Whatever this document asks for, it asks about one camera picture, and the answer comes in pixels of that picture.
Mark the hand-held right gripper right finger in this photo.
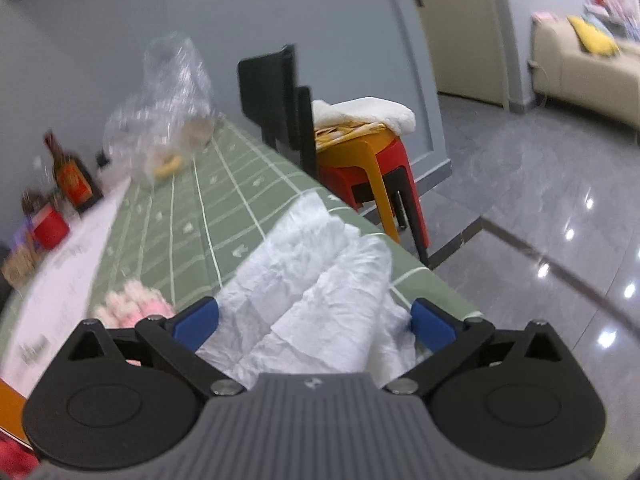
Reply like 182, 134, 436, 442
385, 298, 568, 398

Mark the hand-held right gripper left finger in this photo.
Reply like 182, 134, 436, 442
67, 296, 245, 397

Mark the white paper towel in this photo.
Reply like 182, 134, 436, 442
194, 191, 427, 389

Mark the pink fluffy toy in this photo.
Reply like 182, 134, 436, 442
94, 279, 174, 365

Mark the green checkered tablecloth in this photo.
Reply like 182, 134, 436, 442
0, 112, 484, 392

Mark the red plastic stool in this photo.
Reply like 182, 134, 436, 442
319, 136, 431, 262

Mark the red cup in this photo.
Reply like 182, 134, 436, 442
30, 204, 71, 250

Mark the yellow plastic stool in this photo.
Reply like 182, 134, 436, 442
314, 126, 402, 244

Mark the purple packet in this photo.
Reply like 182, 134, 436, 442
12, 219, 39, 257

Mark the brown liquor bottle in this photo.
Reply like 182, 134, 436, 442
43, 130, 104, 212

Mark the clear plastic bag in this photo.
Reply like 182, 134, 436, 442
102, 32, 222, 187

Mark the white folded cloth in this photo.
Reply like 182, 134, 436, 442
310, 95, 417, 136

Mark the black chair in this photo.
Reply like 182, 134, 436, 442
237, 43, 319, 182

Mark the beige sofa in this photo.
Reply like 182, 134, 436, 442
529, 14, 640, 127

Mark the beige door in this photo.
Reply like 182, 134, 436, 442
403, 0, 512, 109

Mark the yellow cushion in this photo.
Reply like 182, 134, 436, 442
567, 14, 621, 56

